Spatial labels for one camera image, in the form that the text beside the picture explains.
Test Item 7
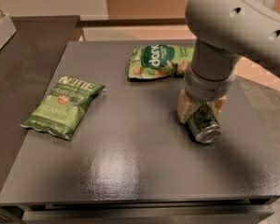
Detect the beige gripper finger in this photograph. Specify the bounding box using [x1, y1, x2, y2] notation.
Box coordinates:
[177, 90, 200, 124]
[208, 96, 227, 117]

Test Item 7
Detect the green soda can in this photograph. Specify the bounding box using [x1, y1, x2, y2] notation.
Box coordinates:
[188, 103, 221, 144]

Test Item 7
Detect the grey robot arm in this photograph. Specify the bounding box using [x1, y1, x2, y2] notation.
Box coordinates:
[177, 0, 280, 123]

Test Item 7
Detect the green rice crisps bag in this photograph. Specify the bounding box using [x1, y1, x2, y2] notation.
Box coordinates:
[128, 44, 194, 80]

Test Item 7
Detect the green jalapeno chips bag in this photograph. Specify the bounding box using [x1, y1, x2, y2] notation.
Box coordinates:
[21, 76, 105, 140]

